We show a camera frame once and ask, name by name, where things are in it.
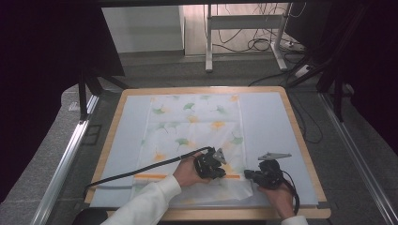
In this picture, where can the person's left hand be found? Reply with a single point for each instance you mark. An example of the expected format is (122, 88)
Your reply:
(186, 172)

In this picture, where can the black seat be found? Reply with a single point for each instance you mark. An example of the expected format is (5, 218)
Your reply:
(89, 216)

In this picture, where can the person's right hand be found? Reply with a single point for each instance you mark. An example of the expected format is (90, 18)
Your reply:
(280, 200)

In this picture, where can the dark curtain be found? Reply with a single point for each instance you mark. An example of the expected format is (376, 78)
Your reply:
(40, 78)
(375, 62)

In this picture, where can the white power strip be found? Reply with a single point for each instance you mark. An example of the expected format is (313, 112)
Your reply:
(303, 70)

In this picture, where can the aluminium rail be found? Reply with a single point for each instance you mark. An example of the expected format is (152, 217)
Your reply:
(359, 159)
(65, 156)

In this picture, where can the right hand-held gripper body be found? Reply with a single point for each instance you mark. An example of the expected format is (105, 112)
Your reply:
(271, 175)

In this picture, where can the white desk frame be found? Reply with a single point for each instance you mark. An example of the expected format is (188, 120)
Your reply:
(244, 22)

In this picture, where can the white cabinet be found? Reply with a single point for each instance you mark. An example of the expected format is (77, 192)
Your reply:
(142, 28)

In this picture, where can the white leaf-print cloth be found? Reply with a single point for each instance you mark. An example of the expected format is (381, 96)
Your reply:
(194, 125)

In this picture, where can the wooden table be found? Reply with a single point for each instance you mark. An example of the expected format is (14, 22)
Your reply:
(281, 214)

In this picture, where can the black metal stand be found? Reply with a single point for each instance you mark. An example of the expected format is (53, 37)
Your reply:
(90, 87)
(331, 68)

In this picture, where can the white table mat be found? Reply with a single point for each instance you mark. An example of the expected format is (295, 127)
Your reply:
(269, 125)

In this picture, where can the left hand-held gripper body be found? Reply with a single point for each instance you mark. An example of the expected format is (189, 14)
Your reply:
(206, 164)

